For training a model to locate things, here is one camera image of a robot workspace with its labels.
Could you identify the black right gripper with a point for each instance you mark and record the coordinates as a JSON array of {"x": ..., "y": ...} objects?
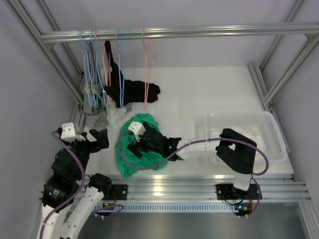
[{"x": 135, "y": 147}]

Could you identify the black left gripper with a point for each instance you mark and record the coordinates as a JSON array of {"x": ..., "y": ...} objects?
[{"x": 101, "y": 141}]

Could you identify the green shirt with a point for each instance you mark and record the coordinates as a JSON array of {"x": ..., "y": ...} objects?
[{"x": 149, "y": 159}]

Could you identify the blue hanger holding green shirt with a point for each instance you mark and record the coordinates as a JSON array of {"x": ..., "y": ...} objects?
[{"x": 120, "y": 69}]

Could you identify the pink wire hanger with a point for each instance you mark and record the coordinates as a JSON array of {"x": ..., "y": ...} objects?
[{"x": 147, "y": 46}]

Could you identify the white tank top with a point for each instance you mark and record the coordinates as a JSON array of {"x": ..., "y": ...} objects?
[{"x": 249, "y": 132}]

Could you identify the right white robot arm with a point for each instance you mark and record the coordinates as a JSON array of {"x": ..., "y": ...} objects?
[{"x": 232, "y": 148}]

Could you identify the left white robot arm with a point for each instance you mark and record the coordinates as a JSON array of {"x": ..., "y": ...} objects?
[{"x": 67, "y": 202}]

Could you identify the grey garment on hanger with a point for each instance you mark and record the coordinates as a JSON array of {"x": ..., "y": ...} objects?
[{"x": 94, "y": 108}]

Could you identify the black garment on hanger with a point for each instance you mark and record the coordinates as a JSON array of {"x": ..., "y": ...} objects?
[{"x": 124, "y": 91}]

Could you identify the white garment near hangers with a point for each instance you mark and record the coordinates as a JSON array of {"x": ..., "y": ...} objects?
[{"x": 116, "y": 116}]

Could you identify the white perforated plastic basket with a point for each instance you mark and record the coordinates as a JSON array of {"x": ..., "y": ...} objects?
[{"x": 264, "y": 121}]

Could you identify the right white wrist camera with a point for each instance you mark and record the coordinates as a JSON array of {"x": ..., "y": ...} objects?
[{"x": 137, "y": 129}]

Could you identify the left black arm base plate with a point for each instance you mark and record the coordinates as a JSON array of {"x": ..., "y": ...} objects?
[{"x": 119, "y": 192}]

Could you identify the slotted grey cable duct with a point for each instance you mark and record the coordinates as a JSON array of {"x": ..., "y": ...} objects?
[{"x": 127, "y": 207}]

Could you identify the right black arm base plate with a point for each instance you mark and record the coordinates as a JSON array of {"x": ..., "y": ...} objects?
[{"x": 226, "y": 192}]

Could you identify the aluminium hanging rail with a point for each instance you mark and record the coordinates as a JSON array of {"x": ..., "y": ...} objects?
[{"x": 283, "y": 28}]

